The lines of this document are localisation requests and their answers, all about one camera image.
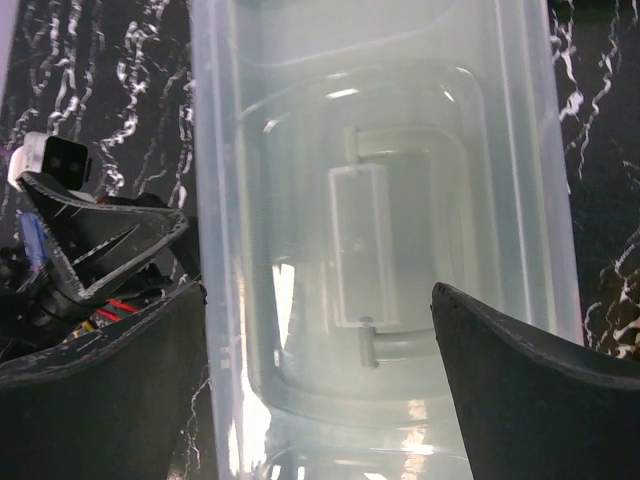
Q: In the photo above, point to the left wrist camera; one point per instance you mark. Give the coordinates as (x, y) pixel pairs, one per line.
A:
(68, 162)

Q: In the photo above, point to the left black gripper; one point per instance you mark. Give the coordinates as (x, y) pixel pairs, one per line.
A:
(101, 261)

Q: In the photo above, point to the clear grey plastic toolbox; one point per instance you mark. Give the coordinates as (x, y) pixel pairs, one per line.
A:
(351, 155)

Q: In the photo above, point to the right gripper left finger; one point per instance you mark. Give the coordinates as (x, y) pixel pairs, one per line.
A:
(108, 405)

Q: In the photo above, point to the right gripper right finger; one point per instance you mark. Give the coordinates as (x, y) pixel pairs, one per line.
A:
(530, 404)

